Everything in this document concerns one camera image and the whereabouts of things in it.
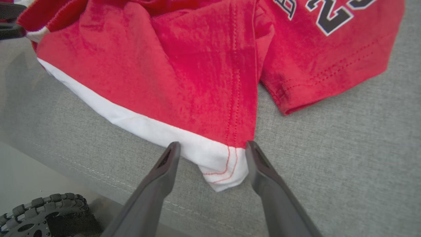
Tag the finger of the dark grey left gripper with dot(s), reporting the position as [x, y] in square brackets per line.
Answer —
[10, 10]
[11, 32]

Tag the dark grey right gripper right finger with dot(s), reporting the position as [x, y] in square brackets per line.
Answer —
[279, 204]

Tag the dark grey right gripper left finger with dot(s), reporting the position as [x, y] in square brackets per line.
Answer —
[148, 197]

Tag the red jersey with number print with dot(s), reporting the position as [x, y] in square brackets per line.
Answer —
[164, 65]

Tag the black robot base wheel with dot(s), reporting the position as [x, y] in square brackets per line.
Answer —
[39, 227]

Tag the grey fabric sofa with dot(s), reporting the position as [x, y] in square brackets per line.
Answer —
[329, 164]

